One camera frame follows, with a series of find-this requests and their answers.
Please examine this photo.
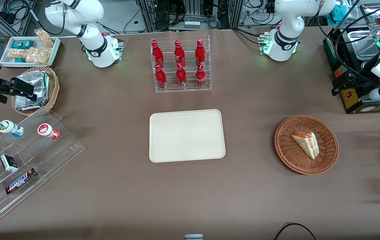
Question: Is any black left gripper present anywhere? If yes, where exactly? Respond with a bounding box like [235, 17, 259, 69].
[331, 71, 380, 97]

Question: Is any triangular sandwich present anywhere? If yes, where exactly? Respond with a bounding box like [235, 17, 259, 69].
[291, 131, 320, 160]

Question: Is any white rectangular snack tray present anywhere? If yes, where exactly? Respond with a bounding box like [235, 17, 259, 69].
[0, 36, 61, 69]

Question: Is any light oval wicker basket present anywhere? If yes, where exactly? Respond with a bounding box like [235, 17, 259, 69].
[11, 66, 60, 117]

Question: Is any round brown wicker basket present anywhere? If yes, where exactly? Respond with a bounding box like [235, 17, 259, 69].
[274, 115, 339, 175]

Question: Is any beige plastic tray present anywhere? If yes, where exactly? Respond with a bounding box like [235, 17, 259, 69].
[149, 109, 226, 163]

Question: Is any clear bag of crackers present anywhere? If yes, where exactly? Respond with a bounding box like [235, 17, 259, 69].
[34, 29, 54, 48]
[25, 47, 52, 64]
[8, 48, 30, 60]

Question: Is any green lid yogurt cup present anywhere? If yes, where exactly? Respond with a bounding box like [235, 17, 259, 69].
[0, 120, 25, 137]

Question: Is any black countertop fryer appliance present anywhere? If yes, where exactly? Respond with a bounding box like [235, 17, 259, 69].
[323, 25, 380, 115]

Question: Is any stainless steel pan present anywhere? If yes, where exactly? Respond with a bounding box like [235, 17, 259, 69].
[347, 30, 380, 61]

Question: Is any teal snack box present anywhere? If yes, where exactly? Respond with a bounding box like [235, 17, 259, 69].
[12, 40, 34, 50]

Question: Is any red lid yogurt cup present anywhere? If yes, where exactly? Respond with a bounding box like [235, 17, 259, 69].
[37, 123, 60, 140]

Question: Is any small black white box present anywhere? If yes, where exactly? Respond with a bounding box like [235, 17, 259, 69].
[0, 154, 19, 173]

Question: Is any clear acrylic stepped shelf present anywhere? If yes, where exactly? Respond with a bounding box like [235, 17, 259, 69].
[0, 110, 85, 227]

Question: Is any Snickers chocolate bar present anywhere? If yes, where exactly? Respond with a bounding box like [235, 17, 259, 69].
[5, 167, 38, 195]

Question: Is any red soda bottle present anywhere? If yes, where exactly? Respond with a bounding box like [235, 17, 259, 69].
[195, 64, 207, 88]
[195, 39, 207, 68]
[176, 63, 187, 88]
[151, 40, 164, 69]
[154, 64, 168, 89]
[174, 40, 186, 68]

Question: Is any clear acrylic bottle rack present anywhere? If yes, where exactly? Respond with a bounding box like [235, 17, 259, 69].
[150, 35, 212, 93]

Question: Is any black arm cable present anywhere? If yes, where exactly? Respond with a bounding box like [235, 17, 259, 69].
[317, 0, 377, 72]

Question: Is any black cable loop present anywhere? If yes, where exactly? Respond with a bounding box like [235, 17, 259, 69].
[274, 223, 317, 240]

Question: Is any aluminium frame rack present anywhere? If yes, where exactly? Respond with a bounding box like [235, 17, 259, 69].
[136, 0, 244, 31]

